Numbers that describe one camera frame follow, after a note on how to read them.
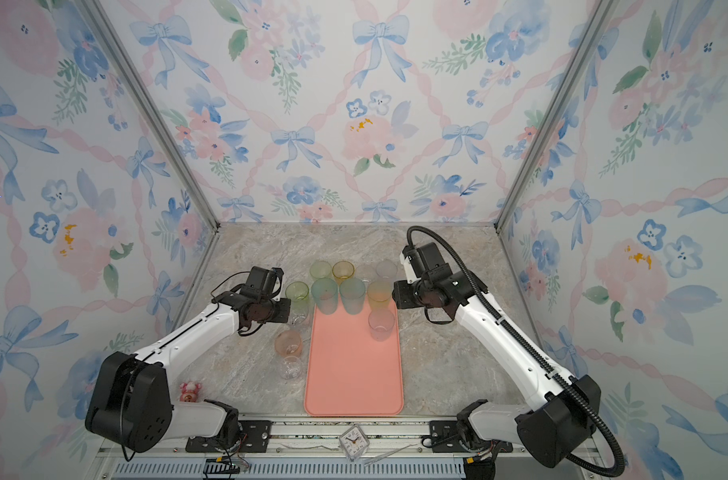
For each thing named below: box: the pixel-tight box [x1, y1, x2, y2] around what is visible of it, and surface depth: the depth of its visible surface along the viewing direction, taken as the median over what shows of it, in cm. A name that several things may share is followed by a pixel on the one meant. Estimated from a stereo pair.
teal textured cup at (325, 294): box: [311, 277, 339, 315], surface depth 96 cm
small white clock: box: [339, 424, 370, 461], surface depth 73 cm
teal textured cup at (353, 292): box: [339, 277, 367, 315], surface depth 95 cm
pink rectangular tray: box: [304, 296, 404, 417], surface depth 85 cm
